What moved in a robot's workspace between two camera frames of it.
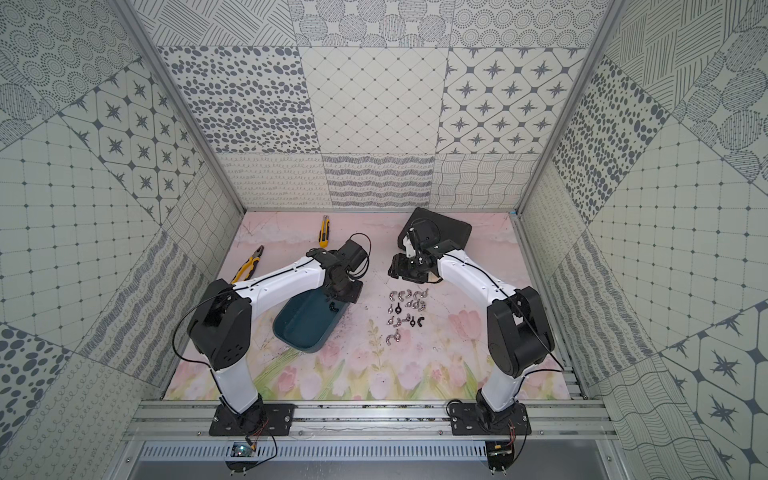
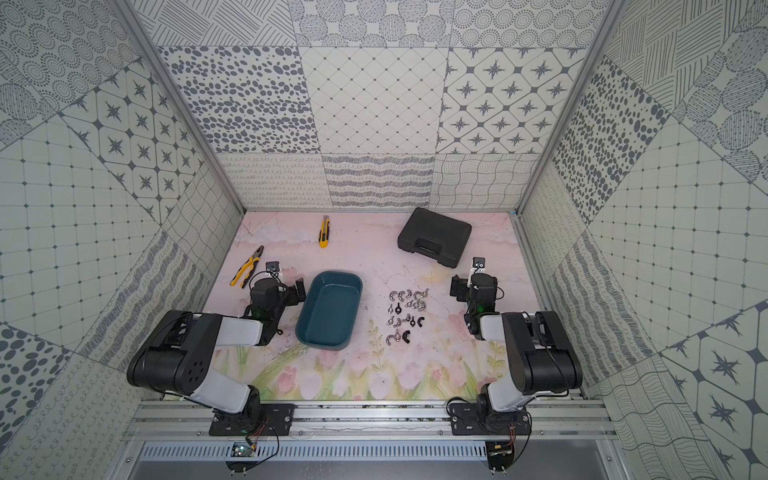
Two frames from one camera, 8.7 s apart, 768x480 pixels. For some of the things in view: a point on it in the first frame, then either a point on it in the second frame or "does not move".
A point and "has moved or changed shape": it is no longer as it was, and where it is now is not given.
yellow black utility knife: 323,237 does not move
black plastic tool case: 451,229 does not move
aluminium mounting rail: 191,420 does not move
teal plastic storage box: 308,321 has moved or changed shape
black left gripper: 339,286 → 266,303
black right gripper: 398,269 → 459,289
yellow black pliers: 248,269 does not move
